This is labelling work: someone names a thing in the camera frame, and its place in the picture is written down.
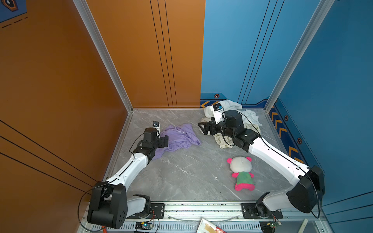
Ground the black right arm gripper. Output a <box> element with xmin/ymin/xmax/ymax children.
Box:
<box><xmin>198</xmin><ymin>116</ymin><xmax>236</xmax><ymax>139</ymax></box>

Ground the purple cloth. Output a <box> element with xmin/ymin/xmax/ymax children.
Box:
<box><xmin>153</xmin><ymin>123</ymin><xmax>201</xmax><ymax>160</ymax></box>

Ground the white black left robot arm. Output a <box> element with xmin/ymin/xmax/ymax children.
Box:
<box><xmin>87</xmin><ymin>121</ymin><xmax>201</xmax><ymax>229</ymax></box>

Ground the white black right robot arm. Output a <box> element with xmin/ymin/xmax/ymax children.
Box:
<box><xmin>198</xmin><ymin>110</ymin><xmax>325</xmax><ymax>218</ymax></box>

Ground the cream green printed cloth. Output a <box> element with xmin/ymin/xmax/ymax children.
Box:
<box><xmin>203</xmin><ymin>116</ymin><xmax>260</xmax><ymax>151</ymax></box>

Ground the plain white cloth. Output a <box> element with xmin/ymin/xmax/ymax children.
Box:
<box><xmin>218</xmin><ymin>100</ymin><xmax>262</xmax><ymax>126</ymax></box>

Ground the pink green plush toy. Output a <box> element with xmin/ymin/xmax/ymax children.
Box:
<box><xmin>227</xmin><ymin>156</ymin><xmax>255</xmax><ymax>191</ymax></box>

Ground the small green circuit board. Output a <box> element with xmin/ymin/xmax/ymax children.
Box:
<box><xmin>134</xmin><ymin>222</ymin><xmax>154</xmax><ymax>233</ymax></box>

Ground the red white booklet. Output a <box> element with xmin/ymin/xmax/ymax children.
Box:
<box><xmin>196</xmin><ymin>218</ymin><xmax>226</xmax><ymax>233</ymax></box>

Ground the right circuit board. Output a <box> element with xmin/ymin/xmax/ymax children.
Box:
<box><xmin>260</xmin><ymin>220</ymin><xmax>282</xmax><ymax>233</ymax></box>

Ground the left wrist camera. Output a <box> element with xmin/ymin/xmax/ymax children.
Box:
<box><xmin>153</xmin><ymin>121</ymin><xmax>160</xmax><ymax>131</ymax></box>

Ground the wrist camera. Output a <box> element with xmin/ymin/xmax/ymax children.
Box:
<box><xmin>153</xmin><ymin>121</ymin><xmax>160</xmax><ymax>131</ymax></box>
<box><xmin>212</xmin><ymin>103</ymin><xmax>224</xmax><ymax>124</ymax></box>

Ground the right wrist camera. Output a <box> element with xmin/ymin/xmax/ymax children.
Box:
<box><xmin>212</xmin><ymin>103</ymin><xmax>224</xmax><ymax>124</ymax></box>

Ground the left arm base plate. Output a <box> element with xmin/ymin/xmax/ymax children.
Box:
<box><xmin>127</xmin><ymin>203</ymin><xmax>165</xmax><ymax>219</ymax></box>

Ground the aluminium front rail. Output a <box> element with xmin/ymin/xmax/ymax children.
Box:
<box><xmin>78</xmin><ymin>201</ymin><xmax>333</xmax><ymax>233</ymax></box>

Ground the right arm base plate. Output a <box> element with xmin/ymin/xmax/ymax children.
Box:
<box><xmin>241</xmin><ymin>203</ymin><xmax>283</xmax><ymax>219</ymax></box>

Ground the aluminium corner post left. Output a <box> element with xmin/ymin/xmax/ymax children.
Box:
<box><xmin>73</xmin><ymin>0</ymin><xmax>133</xmax><ymax>114</ymax></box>

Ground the aluminium corner post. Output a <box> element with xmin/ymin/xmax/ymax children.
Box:
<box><xmin>73</xmin><ymin>0</ymin><xmax>133</xmax><ymax>114</ymax></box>
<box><xmin>264</xmin><ymin>0</ymin><xmax>335</xmax><ymax>114</ymax></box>

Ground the aluminium corner post right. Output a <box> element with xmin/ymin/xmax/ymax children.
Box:
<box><xmin>264</xmin><ymin>0</ymin><xmax>335</xmax><ymax>114</ymax></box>

